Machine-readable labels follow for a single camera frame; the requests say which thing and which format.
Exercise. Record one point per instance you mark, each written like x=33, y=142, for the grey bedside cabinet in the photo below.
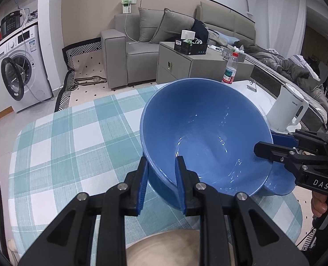
x=175, y=66

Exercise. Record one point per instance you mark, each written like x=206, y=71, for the small white box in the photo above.
x=188, y=34

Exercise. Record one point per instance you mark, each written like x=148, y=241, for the clear water bottle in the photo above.
x=229, y=73

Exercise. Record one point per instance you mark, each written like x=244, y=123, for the grey cushion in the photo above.
x=172, y=27
x=150, y=25

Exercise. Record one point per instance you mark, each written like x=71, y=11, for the wall socket with green charger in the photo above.
x=126, y=5

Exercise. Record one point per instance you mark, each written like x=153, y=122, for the grey tissue box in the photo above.
x=241, y=56

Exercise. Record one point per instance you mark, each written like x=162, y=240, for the cream slipper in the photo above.
x=12, y=250

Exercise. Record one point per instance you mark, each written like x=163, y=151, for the white sheer curtain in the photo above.
x=285, y=19

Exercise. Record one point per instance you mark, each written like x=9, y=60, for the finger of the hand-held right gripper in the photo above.
x=274, y=152
x=283, y=139

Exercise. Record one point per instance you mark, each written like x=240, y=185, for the white washing machine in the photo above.
x=33, y=61

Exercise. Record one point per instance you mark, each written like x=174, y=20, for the clothes hanger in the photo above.
x=92, y=79

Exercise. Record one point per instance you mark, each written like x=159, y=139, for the teal plaid tablecloth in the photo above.
x=69, y=144

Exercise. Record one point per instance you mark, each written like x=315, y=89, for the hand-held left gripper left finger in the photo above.
x=142, y=185

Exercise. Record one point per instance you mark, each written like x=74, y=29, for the black pressure cooker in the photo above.
x=10, y=25

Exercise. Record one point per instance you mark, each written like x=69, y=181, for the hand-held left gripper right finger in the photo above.
x=180, y=183

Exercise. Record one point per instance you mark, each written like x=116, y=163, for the grey sofa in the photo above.
x=141, y=52

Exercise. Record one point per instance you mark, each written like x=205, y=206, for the black box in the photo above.
x=190, y=47

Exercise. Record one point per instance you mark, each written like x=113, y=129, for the grey blanket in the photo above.
x=277, y=61

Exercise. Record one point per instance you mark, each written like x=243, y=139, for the striped pillow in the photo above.
x=302, y=63

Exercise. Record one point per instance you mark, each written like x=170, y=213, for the small clear stand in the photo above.
x=252, y=86

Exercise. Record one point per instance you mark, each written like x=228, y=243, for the person's right hand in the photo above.
x=319, y=205

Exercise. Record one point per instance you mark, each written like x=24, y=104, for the beige plate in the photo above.
x=158, y=249

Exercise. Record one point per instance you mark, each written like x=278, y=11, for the black and white rug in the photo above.
x=83, y=61

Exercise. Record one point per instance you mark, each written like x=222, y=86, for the white electric kettle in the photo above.
x=285, y=108

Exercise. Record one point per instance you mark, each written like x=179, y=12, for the beige upholstered headboard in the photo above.
x=230, y=22

